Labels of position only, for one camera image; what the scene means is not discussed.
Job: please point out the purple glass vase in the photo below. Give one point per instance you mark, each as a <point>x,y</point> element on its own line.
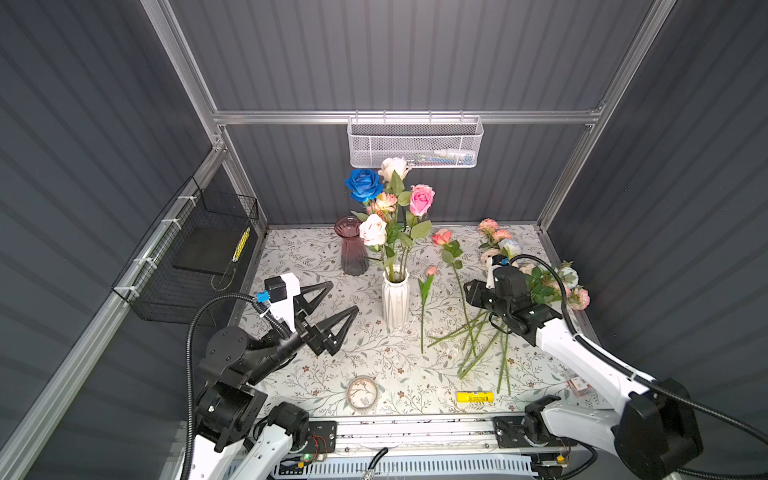
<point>354,260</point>

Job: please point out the white wire wall basket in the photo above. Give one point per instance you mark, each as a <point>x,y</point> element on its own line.
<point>422,141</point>

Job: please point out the yellow label tag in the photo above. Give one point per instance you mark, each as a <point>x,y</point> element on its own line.
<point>463,397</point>

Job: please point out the blue rose stem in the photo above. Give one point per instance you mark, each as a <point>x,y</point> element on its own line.
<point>364,185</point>

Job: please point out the single pink rose on mat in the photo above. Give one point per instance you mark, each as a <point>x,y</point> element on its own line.
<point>451,254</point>

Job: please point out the small red white box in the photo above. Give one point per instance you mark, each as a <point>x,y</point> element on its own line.
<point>579,386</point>

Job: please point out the small pink bud stem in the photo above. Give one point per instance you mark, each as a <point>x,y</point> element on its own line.
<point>424,291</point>

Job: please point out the black notebook in basket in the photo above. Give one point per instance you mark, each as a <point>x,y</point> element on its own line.
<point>207,250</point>

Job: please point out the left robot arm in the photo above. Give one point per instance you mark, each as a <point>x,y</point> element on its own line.
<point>223,401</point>

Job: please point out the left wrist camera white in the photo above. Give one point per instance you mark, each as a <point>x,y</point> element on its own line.
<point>278,299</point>

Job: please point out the white ribbed ceramic vase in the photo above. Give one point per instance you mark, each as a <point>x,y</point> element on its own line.
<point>396,297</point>

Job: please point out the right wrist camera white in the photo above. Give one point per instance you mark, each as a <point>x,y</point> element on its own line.
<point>492,263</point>

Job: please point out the floral table mat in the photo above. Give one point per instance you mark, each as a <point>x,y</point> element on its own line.
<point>409,382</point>

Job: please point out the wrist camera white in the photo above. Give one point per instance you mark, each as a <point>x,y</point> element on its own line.
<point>278,299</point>
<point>492,263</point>

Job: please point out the pink roses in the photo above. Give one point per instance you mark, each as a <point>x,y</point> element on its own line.
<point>398,217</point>

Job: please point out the black wire wall basket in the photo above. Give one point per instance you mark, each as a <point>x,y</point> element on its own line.
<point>158,292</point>

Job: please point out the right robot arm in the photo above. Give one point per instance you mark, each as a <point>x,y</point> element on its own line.
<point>647,425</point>

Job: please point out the clear tape roll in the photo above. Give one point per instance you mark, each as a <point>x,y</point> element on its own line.
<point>362,393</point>

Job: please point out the bunch of artificial flowers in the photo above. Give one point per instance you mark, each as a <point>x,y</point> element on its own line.
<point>557,287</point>

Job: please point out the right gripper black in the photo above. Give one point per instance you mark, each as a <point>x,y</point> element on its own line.
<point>472,296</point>

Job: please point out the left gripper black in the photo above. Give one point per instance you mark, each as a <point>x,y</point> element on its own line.
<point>319,339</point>

